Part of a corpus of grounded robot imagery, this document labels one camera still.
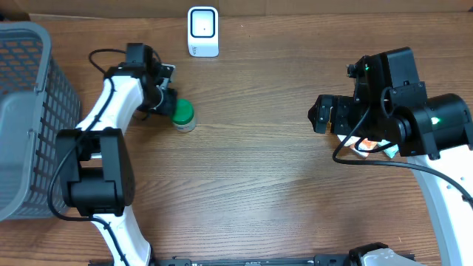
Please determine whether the green lid jar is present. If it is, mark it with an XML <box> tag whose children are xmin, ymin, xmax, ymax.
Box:
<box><xmin>171</xmin><ymin>99</ymin><xmax>197</xmax><ymax>132</ymax></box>

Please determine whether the orange Kleenex tissue pack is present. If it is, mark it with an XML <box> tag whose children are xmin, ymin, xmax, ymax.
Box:
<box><xmin>350</xmin><ymin>139</ymin><xmax>378</xmax><ymax>158</ymax></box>

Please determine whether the teal wet wipes pack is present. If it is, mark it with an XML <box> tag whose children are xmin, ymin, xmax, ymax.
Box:
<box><xmin>378</xmin><ymin>140</ymin><xmax>399</xmax><ymax>159</ymax></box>

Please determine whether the brown white snack pouch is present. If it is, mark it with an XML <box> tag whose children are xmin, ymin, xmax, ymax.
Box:
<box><xmin>337</xmin><ymin>134</ymin><xmax>360</xmax><ymax>146</ymax></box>

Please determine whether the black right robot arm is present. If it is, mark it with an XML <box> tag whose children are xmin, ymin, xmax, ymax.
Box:
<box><xmin>307</xmin><ymin>47</ymin><xmax>472</xmax><ymax>265</ymax></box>

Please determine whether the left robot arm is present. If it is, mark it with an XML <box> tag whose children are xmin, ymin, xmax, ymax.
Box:
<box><xmin>47</xmin><ymin>43</ymin><xmax>177</xmax><ymax>265</ymax></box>

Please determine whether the white barcode scanner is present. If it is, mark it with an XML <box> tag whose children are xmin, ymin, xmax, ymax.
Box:
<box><xmin>187</xmin><ymin>6</ymin><xmax>220</xmax><ymax>58</ymax></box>

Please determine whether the grey plastic mesh basket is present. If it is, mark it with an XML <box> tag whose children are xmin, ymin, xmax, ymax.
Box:
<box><xmin>1</xmin><ymin>21</ymin><xmax>82</xmax><ymax>220</ymax></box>

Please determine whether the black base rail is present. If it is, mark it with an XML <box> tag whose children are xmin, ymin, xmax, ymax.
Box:
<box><xmin>151</xmin><ymin>254</ymin><xmax>349</xmax><ymax>266</ymax></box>

